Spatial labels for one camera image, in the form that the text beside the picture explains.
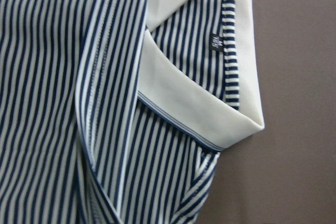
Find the navy white striped polo shirt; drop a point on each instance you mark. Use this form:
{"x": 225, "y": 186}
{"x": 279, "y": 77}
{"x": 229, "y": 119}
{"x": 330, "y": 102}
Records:
{"x": 116, "y": 111}

